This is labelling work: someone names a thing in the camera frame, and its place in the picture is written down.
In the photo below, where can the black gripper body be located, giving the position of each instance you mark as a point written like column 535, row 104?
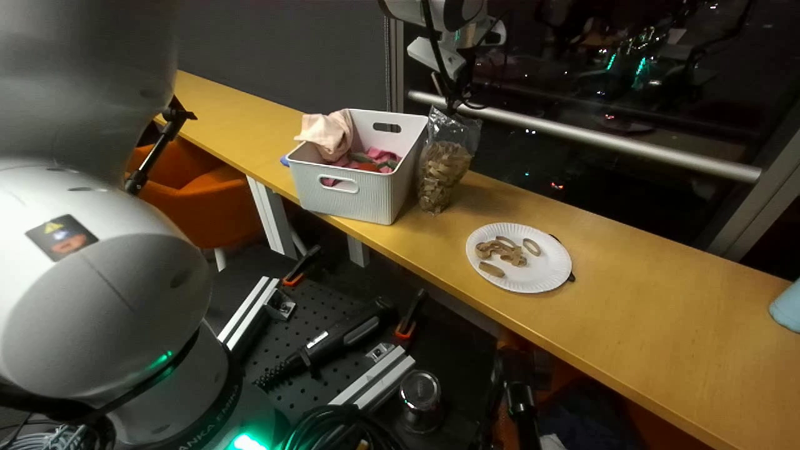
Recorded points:
column 454, row 67

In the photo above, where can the clear bag of rubber bands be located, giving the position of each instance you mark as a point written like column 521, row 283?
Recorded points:
column 446, row 156

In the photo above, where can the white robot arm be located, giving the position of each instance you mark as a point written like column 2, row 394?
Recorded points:
column 102, row 339

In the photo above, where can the white paper plate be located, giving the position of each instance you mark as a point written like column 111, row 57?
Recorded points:
column 542, row 273

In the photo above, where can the metal window handrail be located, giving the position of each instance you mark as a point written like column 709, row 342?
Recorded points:
column 627, row 147

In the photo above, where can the bright pink cloth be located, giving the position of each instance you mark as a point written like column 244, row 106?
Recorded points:
column 376, row 161

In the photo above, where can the pale pink cloth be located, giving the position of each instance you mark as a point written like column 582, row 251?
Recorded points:
column 327, row 133

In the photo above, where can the white plastic bin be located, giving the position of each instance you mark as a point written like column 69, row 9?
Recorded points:
column 360, row 193

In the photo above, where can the orange chair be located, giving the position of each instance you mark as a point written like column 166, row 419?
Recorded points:
column 202, row 197

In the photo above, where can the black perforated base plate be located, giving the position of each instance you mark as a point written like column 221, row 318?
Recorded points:
column 330, row 351

